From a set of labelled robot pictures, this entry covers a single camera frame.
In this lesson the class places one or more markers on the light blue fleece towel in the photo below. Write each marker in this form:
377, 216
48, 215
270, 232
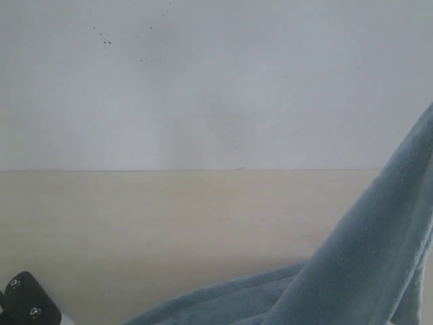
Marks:
369, 270

